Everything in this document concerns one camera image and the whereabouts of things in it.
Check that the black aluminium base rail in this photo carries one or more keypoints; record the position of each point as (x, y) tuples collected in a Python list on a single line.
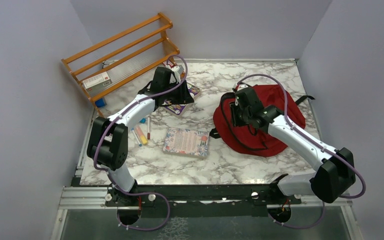
[(188, 201)]

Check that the red student backpack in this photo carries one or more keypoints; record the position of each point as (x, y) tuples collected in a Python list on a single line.
[(247, 139)]

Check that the orange wooden shelf rack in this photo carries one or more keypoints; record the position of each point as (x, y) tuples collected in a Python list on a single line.
[(125, 56)]

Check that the purple comic book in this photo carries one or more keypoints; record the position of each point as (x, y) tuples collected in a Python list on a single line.
[(179, 109)]

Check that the blue small object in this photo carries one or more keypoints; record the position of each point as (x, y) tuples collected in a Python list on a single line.
[(100, 103)]

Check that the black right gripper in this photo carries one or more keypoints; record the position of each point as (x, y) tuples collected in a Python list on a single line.
[(234, 107)]

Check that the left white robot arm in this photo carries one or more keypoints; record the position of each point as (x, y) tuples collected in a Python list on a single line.
[(108, 141)]

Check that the red brown pen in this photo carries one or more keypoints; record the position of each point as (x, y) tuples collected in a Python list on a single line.
[(148, 122)]

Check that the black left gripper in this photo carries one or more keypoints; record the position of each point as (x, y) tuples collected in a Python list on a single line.
[(184, 96)]

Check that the yellow highlighter pen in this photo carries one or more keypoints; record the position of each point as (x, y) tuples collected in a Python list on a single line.
[(143, 139)]

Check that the white red small box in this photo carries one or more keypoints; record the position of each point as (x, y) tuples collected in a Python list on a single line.
[(97, 82)]

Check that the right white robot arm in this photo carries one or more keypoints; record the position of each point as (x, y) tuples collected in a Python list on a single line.
[(334, 169)]

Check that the blue white pen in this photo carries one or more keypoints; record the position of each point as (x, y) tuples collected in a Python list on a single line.
[(136, 137)]

